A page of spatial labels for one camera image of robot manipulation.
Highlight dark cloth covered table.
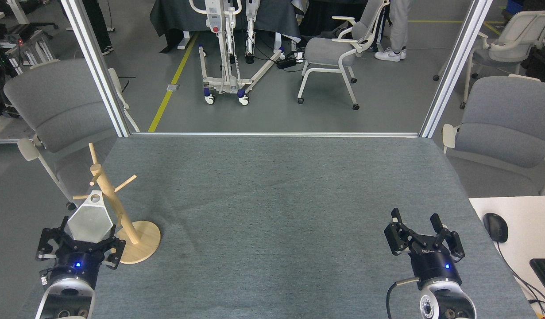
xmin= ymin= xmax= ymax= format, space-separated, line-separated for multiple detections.
xmin=150 ymin=0 xmax=302 ymax=50

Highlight black mouse cable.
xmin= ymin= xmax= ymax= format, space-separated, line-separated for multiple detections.
xmin=496 ymin=241 xmax=545 ymax=311

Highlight black computer mouse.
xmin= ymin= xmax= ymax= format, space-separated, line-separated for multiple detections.
xmin=483 ymin=213 xmax=509 ymax=243

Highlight silver frame post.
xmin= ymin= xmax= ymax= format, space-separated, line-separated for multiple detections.
xmin=60 ymin=0 xmax=141 ymax=138
xmin=419 ymin=0 xmax=494 ymax=139

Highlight white hexagonal cup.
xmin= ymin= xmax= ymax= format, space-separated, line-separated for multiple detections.
xmin=67 ymin=190 xmax=115 ymax=244

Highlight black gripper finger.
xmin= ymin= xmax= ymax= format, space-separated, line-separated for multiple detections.
xmin=36 ymin=218 xmax=73 ymax=260
xmin=384 ymin=208 xmax=422 ymax=257
xmin=95 ymin=227 xmax=126 ymax=270
xmin=430 ymin=214 xmax=465 ymax=262

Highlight white stand on wheels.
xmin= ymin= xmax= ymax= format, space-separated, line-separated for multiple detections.
xmin=188 ymin=0 xmax=287 ymax=106

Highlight grey padded chair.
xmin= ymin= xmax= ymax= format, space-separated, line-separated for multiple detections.
xmin=3 ymin=58 xmax=140 ymax=211
xmin=441 ymin=74 xmax=545 ymax=196

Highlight grey chair with white backrest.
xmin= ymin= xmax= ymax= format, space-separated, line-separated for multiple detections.
xmin=433 ymin=10 xmax=545 ymax=109

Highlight grey chair with white armrests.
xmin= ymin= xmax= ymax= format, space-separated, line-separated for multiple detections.
xmin=298 ymin=0 xmax=390 ymax=111

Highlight white desk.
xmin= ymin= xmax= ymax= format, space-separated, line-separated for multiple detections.
xmin=469 ymin=195 xmax=545 ymax=319

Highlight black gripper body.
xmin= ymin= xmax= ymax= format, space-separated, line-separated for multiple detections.
xmin=409 ymin=243 xmax=461 ymax=288
xmin=46 ymin=241 xmax=105 ymax=284

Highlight person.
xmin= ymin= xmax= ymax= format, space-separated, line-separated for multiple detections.
xmin=374 ymin=0 xmax=411 ymax=62
xmin=81 ymin=0 xmax=115 ymax=56

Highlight silver frame rail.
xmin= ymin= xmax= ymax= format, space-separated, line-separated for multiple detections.
xmin=131 ymin=132 xmax=421 ymax=138

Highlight dark equipment rack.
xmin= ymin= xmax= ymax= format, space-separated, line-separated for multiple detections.
xmin=0 ymin=0 xmax=57 ymax=118

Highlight wooden cup rack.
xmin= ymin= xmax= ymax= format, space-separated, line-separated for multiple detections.
xmin=73 ymin=143 xmax=161 ymax=265

